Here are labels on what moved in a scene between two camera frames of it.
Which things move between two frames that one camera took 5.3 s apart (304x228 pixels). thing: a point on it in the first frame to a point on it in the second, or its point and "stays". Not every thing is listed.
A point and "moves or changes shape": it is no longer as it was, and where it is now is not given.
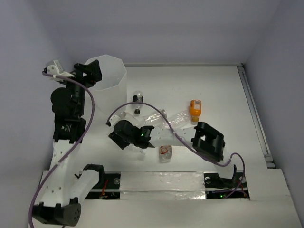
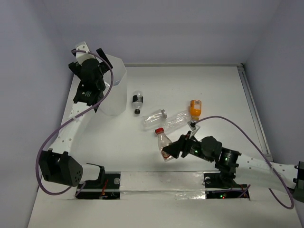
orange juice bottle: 195,110 stays
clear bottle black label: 137,97 stays
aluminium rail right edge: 257,117 stays
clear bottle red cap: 165,154 moves or changes shape
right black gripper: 118,138 to 182,145
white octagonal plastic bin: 110,92 stays
